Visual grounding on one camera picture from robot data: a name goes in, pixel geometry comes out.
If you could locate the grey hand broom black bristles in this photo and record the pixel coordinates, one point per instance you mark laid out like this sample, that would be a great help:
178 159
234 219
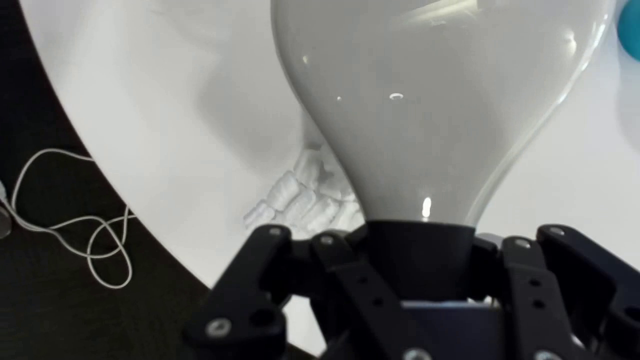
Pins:
427 100

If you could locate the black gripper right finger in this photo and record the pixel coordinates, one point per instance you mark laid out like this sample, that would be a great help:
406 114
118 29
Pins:
573 300

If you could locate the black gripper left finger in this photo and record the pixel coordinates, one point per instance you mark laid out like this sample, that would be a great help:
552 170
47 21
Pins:
247 313

